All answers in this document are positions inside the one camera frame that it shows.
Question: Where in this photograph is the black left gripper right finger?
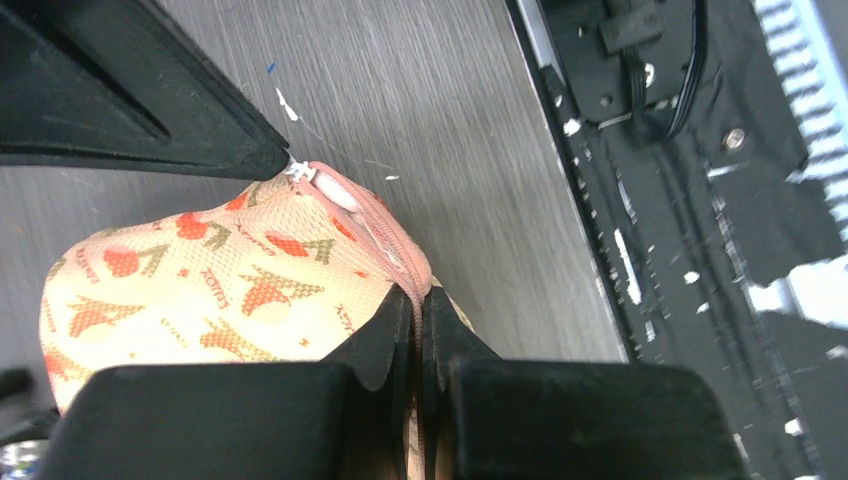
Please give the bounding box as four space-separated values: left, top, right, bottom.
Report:
421 287 746 479

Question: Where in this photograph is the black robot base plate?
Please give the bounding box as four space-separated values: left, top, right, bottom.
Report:
508 1 847 479

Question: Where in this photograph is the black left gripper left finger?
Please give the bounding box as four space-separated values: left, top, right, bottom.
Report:
36 287 412 479

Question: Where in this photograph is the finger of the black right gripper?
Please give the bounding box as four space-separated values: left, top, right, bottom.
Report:
1 1 289 180

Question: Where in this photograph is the floral mesh laundry bag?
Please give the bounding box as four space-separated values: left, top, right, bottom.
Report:
38 160 475 480

